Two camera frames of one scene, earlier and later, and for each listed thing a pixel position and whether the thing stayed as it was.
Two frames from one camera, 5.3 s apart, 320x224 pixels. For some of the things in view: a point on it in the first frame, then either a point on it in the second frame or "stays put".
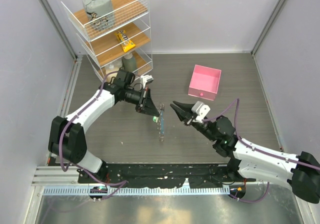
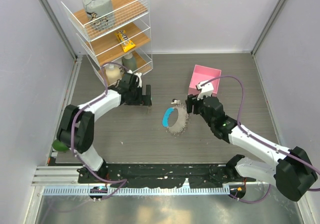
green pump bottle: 129,62 stays put
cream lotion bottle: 113,67 stays put
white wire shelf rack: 113,26 stays put
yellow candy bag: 121,36 stays put
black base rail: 162,175 stays put
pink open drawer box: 204,82 stays put
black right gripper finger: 182,115 to 189,102
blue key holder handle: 162,122 to 165,120
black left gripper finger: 151,103 to 148,101
